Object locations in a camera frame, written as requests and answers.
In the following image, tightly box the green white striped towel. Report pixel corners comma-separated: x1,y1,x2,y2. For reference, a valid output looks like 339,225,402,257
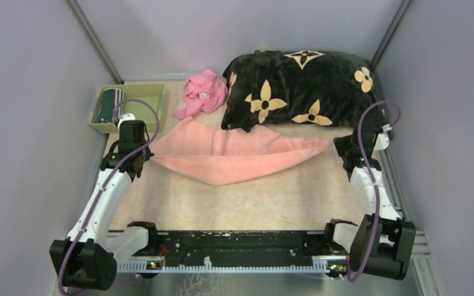
96,88,126,123

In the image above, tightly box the black blanket with beige flowers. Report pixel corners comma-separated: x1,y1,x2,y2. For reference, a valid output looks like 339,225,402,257
221,50,380,132

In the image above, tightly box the light salmon pink towel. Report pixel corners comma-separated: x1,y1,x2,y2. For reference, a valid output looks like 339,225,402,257
150,117,332,186

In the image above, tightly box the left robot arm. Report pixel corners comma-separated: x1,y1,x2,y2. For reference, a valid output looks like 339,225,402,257
49,119,160,295

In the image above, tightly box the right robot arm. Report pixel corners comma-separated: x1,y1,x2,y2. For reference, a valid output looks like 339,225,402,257
323,123,416,281

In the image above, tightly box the green perforated plastic basket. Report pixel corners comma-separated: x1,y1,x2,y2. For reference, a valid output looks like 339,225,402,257
88,83,165,134

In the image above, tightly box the bright pink crumpled towel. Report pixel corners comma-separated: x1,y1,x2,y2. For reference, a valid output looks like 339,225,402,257
173,69,228,120

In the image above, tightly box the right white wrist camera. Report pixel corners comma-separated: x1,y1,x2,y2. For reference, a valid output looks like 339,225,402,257
373,124,393,151

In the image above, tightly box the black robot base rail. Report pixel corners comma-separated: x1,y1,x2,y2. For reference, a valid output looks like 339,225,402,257
118,231,347,278

